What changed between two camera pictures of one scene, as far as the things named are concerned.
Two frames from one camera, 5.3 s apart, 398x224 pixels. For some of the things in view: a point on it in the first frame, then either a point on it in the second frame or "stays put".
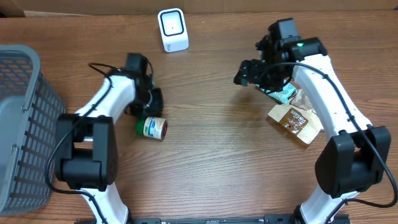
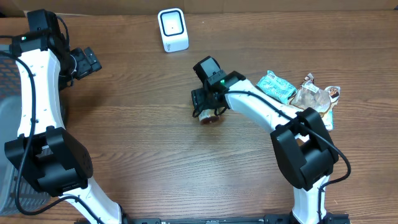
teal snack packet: (282, 94) stays put
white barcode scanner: (173, 30) stays put
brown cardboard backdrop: (38, 8) stays put
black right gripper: (248, 73) -> (204, 104)
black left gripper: (158, 102) -> (90, 62)
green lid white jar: (152, 127) -> (208, 116)
